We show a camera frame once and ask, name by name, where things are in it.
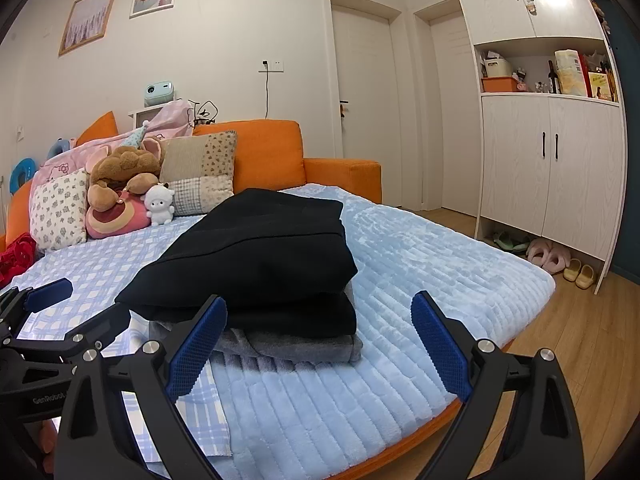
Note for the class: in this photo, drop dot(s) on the beige patchwork pillow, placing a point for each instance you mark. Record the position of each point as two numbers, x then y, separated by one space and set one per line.
200 155

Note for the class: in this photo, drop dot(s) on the pink cartoon quilt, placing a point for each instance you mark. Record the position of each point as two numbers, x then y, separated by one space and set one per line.
170 120

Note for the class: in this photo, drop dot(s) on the orange sofa bed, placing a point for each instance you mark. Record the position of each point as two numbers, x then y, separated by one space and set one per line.
270 155

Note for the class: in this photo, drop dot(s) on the white door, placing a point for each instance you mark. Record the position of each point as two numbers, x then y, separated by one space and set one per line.
450 110
365 100

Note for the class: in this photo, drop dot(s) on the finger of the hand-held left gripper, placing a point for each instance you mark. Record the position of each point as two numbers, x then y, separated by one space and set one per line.
100 327
50 295

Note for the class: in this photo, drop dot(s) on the white storage container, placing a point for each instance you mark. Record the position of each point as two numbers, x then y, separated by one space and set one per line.
497 67

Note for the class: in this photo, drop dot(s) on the small white plush toy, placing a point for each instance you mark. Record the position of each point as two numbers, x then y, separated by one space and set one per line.
159 205

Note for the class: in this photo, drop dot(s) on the dark wine bottle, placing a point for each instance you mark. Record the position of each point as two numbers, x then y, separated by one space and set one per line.
553 80

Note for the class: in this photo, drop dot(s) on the white floral pillow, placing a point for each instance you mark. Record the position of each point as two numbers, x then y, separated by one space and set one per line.
57 210

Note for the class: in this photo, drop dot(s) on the white wall socket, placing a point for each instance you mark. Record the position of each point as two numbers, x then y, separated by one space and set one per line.
271 65

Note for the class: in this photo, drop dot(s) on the person's left hand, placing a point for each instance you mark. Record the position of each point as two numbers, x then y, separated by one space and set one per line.
46 447

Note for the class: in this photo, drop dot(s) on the orange cushion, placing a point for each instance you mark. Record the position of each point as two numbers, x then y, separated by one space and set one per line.
100 130

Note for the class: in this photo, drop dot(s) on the yellow box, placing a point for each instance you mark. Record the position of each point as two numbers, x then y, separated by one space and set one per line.
600 86

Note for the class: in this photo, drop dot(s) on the paper towel pack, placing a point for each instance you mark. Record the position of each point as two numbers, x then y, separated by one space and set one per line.
572 72

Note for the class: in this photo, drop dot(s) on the round bed blue plaid sheet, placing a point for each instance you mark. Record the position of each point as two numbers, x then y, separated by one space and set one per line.
400 260

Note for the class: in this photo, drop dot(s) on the white bedside shelf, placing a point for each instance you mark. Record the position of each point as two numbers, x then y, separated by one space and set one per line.
142 115

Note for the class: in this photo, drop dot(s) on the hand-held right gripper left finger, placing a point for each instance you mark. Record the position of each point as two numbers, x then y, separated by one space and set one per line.
197 350

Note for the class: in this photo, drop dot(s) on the black jacket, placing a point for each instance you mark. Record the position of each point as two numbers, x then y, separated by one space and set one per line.
260 250

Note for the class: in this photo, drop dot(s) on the pink fluffy slipper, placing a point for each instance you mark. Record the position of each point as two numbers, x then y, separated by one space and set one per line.
556 261
537 252

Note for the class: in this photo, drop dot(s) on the brown plush toy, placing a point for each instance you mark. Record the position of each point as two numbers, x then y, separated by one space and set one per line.
125 162

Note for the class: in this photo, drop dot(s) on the green slipper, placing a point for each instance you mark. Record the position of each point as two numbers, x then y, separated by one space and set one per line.
501 239
517 245

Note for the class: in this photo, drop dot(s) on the red garment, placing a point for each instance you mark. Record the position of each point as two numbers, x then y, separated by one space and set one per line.
15 260

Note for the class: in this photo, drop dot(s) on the light blue party hat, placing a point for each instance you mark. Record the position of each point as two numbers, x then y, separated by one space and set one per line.
135 139

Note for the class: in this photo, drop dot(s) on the grey garment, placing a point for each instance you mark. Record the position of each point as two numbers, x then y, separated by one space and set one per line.
300 352

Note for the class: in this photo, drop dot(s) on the orange storage box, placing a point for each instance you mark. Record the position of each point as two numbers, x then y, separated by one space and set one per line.
500 85

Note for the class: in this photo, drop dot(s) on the mint green projector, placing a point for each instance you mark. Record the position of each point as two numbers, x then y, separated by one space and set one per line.
160 92

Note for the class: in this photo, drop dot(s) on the wooden framed purple picture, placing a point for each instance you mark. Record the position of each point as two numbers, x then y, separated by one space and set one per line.
89 19

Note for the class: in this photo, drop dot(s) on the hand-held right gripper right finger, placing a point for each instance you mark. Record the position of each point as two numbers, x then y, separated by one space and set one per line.
440 350

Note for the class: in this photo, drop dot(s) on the yellow slipper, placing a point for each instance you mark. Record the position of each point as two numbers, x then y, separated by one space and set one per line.
585 277
572 270

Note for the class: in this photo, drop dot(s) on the white wardrobe cabinet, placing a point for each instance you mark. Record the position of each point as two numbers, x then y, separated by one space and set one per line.
550 170

